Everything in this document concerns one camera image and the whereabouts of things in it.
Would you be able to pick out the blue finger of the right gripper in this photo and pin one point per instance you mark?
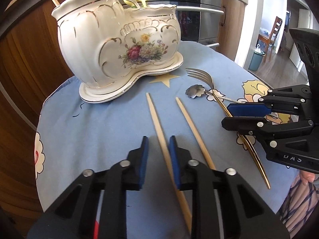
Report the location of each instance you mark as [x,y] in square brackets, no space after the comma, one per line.
[243,125]
[249,110]

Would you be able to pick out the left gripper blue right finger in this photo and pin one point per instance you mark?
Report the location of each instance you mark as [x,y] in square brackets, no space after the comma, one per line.
[174,161]

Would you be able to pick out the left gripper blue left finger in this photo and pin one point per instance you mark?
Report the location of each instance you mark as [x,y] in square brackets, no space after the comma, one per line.
[143,160]

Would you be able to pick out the silver flower spoon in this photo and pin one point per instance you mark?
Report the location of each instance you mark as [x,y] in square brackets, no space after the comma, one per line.
[198,91]

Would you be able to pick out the person's right hand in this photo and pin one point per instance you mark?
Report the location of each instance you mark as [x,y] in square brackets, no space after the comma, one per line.
[307,177]

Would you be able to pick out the blue cartoon cloth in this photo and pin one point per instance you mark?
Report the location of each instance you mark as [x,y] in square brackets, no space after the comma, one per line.
[73,136]

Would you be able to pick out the teal trash bin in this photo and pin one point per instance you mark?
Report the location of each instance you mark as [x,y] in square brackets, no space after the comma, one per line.
[256,60]

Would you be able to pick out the wooden dining chair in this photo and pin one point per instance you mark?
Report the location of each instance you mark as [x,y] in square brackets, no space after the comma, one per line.
[271,38]

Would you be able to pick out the stainless steel oven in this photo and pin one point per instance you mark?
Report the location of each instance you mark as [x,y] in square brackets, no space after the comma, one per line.
[199,20]

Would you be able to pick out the white floral ceramic utensil holder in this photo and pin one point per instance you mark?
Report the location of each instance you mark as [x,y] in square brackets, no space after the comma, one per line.
[109,47]

